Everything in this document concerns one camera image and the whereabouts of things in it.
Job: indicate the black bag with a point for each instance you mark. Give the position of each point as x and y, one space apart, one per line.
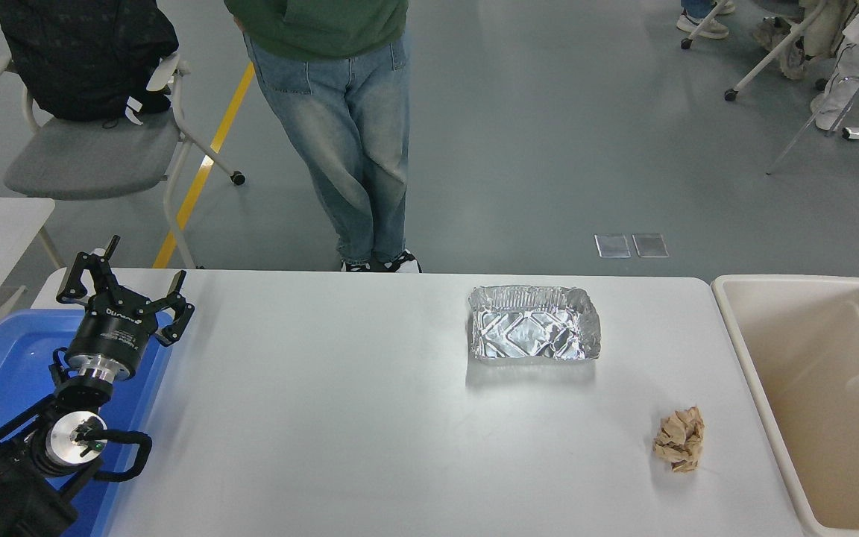
79 60

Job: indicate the blue plastic tray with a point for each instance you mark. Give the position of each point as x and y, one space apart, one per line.
4 358

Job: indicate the grey seat white chair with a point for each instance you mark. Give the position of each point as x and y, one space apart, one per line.
86 156

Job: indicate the beige jacket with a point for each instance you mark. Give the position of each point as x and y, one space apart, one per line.
821 30

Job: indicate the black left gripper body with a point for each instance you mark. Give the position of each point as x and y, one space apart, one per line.
112 332

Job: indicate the silver foil tray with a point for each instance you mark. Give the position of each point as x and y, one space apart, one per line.
534 328

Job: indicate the white rolling chair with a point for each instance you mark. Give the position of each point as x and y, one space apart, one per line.
765 63

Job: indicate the large pale plastic bin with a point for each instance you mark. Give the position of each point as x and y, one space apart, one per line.
810 335

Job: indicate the white chair metal legs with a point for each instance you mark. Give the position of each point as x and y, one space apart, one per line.
810 127

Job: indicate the tan paper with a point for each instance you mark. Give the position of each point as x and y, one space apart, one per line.
679 444

